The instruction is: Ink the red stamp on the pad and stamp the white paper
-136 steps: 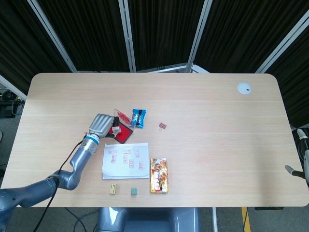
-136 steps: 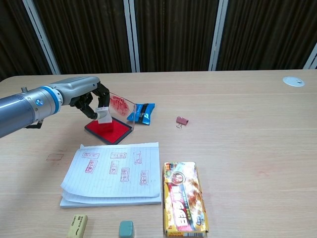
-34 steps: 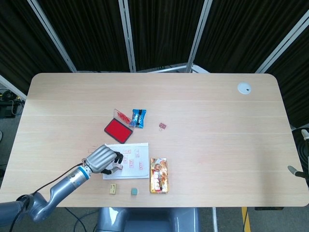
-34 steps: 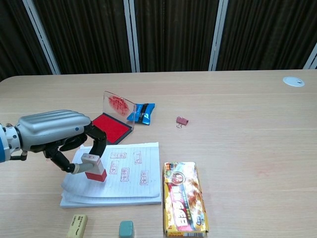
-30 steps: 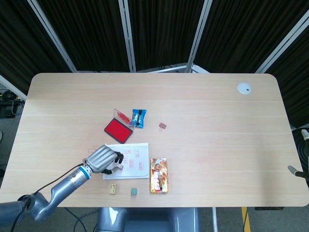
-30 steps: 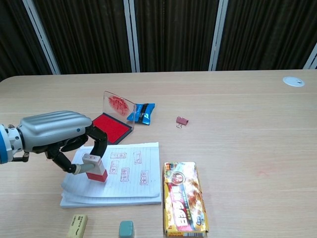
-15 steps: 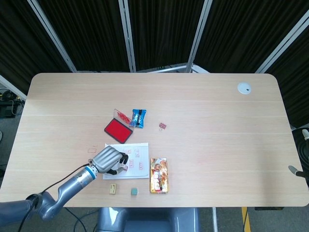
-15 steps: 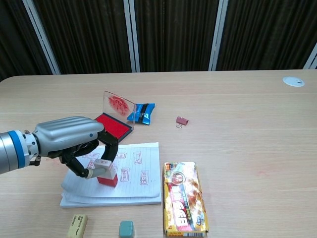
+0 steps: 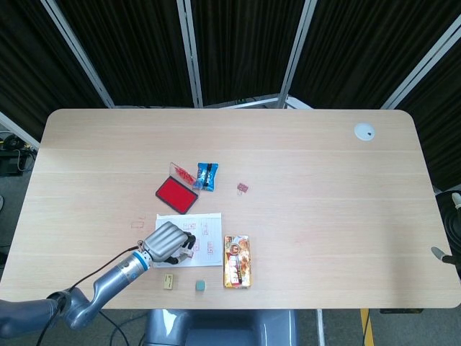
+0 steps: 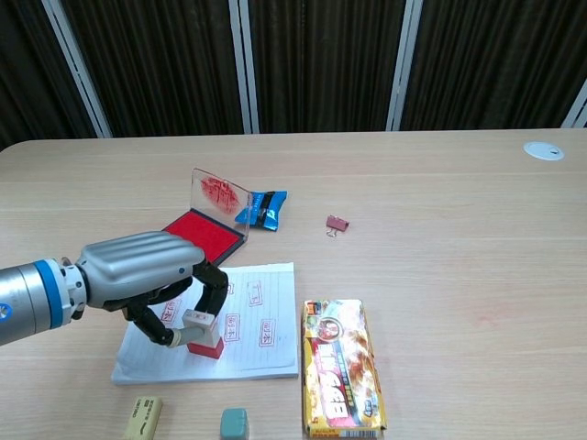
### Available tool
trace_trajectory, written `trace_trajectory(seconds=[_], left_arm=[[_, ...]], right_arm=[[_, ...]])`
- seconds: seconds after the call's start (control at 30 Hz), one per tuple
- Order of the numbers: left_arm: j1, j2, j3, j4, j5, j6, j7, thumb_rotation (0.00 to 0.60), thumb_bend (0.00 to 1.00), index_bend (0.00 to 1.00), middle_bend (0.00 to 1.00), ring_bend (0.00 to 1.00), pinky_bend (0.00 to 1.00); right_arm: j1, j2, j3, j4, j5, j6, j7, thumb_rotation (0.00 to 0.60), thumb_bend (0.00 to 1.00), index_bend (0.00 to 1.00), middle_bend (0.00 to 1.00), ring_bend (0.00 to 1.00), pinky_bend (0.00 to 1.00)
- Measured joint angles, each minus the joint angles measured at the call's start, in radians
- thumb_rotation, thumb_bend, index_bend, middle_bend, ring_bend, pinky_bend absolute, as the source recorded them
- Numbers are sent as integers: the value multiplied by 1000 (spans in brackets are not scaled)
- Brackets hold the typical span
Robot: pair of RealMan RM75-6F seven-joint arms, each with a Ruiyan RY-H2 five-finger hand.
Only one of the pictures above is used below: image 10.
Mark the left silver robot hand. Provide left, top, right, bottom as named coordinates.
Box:
left=74, top=230, right=229, bottom=349

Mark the white and red stamp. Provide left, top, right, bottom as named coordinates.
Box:
left=181, top=309, right=226, bottom=360

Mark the red ink pad with lid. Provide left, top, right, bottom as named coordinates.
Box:
left=161, top=167, right=253, bottom=268

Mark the blue snack packet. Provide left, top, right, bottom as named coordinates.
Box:
left=234, top=189, right=289, bottom=233

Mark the white lined notepad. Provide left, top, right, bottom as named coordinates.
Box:
left=110, top=262, right=300, bottom=386

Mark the yellow eraser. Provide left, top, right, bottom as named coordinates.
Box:
left=124, top=395, right=164, bottom=440

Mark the green eraser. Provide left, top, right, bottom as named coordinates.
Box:
left=219, top=407, right=252, bottom=440

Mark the pink binder clip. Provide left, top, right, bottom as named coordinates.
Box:
left=326, top=214, right=350, bottom=238

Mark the yellow snack box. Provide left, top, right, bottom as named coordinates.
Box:
left=301, top=298, right=388, bottom=437

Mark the white partition post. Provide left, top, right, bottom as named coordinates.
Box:
left=385, top=0, right=424, bottom=132
left=40, top=0, right=114, bottom=139
left=560, top=78, right=587, bottom=129
left=227, top=0, right=260, bottom=135

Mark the white cable grommet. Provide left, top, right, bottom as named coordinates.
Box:
left=523, top=141, right=565, bottom=161

